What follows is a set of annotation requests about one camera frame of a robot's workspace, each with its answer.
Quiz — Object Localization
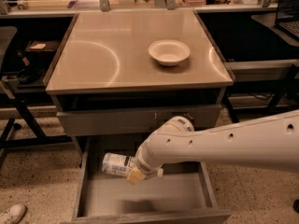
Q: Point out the grey top drawer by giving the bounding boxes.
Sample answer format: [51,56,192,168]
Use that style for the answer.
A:
[57,105,221,136]

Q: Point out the grey open middle drawer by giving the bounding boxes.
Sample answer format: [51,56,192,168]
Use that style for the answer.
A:
[72,135,231,224]

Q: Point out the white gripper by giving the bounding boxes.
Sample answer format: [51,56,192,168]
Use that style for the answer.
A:
[127,145,164,185]

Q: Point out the blue plastic bottle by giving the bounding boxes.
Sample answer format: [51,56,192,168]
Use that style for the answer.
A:
[102,153,136,177]

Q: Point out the black laptop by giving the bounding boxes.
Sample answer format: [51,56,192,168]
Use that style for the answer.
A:
[275,0,299,40]

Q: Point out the grey drawer cabinet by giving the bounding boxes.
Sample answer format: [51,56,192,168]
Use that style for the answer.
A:
[42,8,235,161]

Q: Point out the white sneaker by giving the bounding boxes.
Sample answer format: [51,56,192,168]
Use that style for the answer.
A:
[0,203,27,224]

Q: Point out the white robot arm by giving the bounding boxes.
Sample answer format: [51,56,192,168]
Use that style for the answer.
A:
[127,110,299,184]

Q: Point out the white paper bowl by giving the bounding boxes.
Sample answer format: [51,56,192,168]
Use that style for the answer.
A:
[148,40,191,67]

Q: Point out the black rolling cart frame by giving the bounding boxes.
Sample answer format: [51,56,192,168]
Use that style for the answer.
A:
[222,60,299,123]

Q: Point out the black box with note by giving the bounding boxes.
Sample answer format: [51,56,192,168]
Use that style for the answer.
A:
[25,40,60,52]

